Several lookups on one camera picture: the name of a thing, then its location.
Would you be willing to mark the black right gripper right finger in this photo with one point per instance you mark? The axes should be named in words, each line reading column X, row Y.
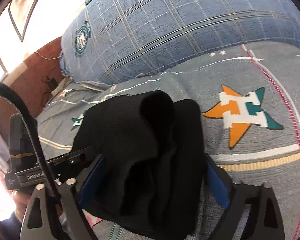
column 264, row 220

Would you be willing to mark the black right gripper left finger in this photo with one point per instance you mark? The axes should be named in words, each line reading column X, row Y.
column 41, row 219

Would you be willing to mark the black pants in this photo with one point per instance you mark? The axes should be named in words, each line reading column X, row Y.
column 150, row 175

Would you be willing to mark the dark blue sleeve forearm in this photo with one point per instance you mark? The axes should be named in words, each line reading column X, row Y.
column 10, row 228

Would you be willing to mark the left hand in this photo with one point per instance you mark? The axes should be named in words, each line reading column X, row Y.
column 20, row 199

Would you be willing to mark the brown wooden headboard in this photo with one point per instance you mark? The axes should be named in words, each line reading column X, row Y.
column 29, row 80

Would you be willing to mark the grey patterned bed sheet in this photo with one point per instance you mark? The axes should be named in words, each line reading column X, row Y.
column 249, row 96

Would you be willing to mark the blue plaid pillow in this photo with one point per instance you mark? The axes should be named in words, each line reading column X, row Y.
column 113, row 41

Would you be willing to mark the black charger with wires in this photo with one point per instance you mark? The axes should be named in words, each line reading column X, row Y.
column 52, row 79

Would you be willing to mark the framed wall picture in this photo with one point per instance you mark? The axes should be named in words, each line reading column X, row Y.
column 20, row 12

